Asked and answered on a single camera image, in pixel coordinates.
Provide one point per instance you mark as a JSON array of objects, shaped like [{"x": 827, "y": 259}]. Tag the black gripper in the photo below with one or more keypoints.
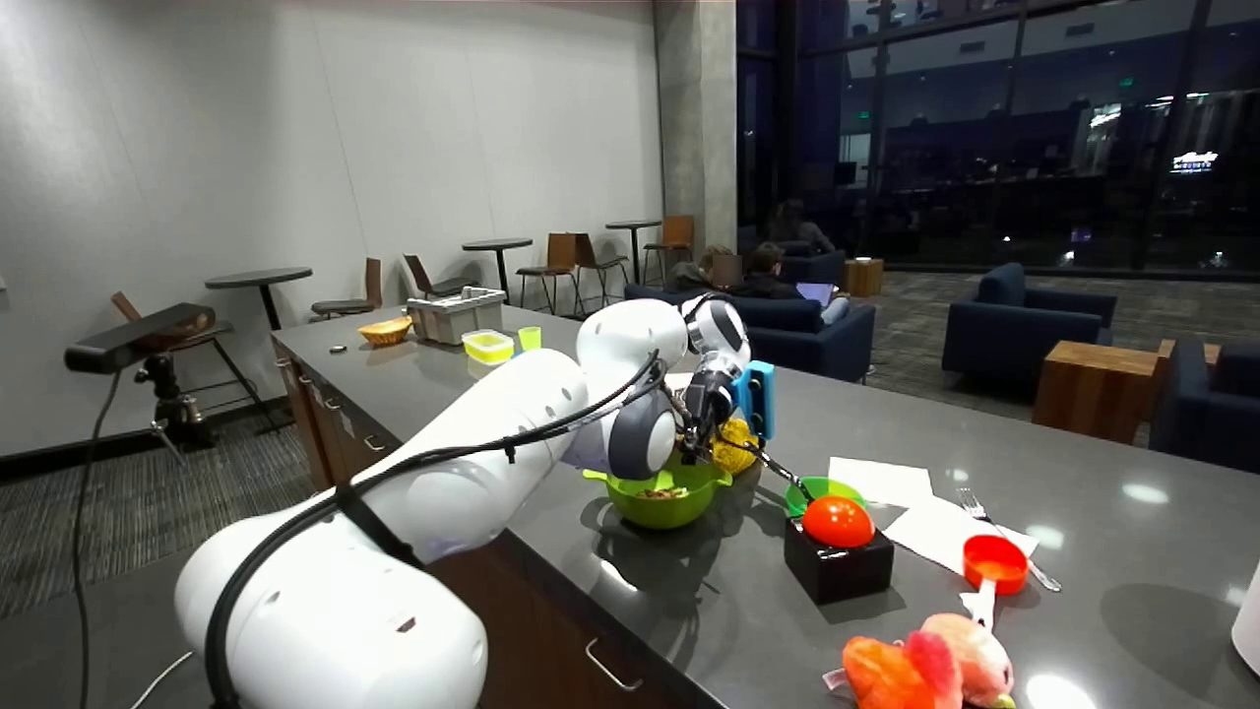
[{"x": 710, "y": 414}]

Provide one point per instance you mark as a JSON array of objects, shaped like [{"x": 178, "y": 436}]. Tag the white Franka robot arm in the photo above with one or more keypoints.
[{"x": 340, "y": 606}]

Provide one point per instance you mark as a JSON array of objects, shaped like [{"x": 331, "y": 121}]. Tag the green plastic bowl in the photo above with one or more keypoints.
[{"x": 663, "y": 506}]

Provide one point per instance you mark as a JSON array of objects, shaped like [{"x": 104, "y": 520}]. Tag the yellow floppy toy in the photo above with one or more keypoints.
[{"x": 739, "y": 455}]

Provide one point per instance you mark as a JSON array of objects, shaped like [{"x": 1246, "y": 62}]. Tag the seated person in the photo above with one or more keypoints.
[
  {"x": 771, "y": 275},
  {"x": 713, "y": 275}
]

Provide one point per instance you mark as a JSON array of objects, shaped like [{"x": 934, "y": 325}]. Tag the open laptop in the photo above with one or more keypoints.
[{"x": 818, "y": 292}]

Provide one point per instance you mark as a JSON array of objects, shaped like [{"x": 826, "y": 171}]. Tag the red orange toy tomato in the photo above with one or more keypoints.
[{"x": 836, "y": 520}]

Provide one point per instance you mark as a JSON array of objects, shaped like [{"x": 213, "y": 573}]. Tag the white paper sheet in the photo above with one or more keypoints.
[
  {"x": 937, "y": 526},
  {"x": 880, "y": 480}
]

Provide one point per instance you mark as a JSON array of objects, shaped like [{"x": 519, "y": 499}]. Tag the wooden cafe chair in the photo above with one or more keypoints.
[
  {"x": 558, "y": 259},
  {"x": 674, "y": 233},
  {"x": 344, "y": 306},
  {"x": 439, "y": 281}
]

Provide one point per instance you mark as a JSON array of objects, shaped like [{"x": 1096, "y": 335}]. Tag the black box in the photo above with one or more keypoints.
[{"x": 836, "y": 569}]

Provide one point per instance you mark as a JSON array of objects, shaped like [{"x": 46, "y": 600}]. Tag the round dark cafe table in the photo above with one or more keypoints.
[
  {"x": 633, "y": 226},
  {"x": 259, "y": 276},
  {"x": 499, "y": 247}
]

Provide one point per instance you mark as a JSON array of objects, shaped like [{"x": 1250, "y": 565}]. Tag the wooden crate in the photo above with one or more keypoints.
[{"x": 864, "y": 276}]

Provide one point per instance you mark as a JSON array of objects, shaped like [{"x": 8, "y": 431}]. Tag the yellow plastic container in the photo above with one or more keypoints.
[{"x": 485, "y": 343}]

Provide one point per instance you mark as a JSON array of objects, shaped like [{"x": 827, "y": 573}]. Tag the metal tray container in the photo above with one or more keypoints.
[{"x": 454, "y": 318}]

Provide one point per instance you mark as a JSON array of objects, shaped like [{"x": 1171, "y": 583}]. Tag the brown counter cabinet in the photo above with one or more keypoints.
[{"x": 552, "y": 645}]

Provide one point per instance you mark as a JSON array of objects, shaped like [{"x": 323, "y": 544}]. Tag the dark blue armchair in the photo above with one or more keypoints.
[
  {"x": 1214, "y": 401},
  {"x": 1018, "y": 329}
]

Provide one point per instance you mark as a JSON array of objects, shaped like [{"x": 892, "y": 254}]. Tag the orange pink plush toy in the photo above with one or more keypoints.
[{"x": 906, "y": 671}]

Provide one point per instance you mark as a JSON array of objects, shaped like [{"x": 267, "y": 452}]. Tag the wooden side table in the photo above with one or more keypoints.
[{"x": 1096, "y": 386}]

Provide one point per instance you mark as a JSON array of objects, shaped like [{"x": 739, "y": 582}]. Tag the black camera tripod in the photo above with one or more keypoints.
[{"x": 170, "y": 401}]

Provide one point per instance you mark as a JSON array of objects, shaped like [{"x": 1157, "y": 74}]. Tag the black stereo camera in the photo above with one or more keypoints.
[{"x": 139, "y": 335}]

